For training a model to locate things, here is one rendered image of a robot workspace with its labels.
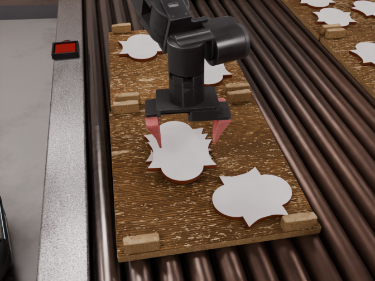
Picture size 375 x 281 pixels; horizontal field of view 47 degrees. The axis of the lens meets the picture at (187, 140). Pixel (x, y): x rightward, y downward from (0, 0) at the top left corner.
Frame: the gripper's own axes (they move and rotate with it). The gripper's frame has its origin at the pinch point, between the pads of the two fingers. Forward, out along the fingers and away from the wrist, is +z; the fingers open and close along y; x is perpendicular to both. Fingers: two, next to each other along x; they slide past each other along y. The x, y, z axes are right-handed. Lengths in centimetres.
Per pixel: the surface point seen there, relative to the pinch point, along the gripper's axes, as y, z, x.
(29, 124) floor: 80, 100, -149
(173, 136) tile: 2.0, 6.5, -9.7
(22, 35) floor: 106, 99, -268
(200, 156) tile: -2.8, 6.6, -3.0
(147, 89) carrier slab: 7.1, 9.1, -32.7
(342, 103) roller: -40.6, 11.5, -24.4
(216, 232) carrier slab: -3.5, 9.8, 13.2
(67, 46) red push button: 30, 9, -60
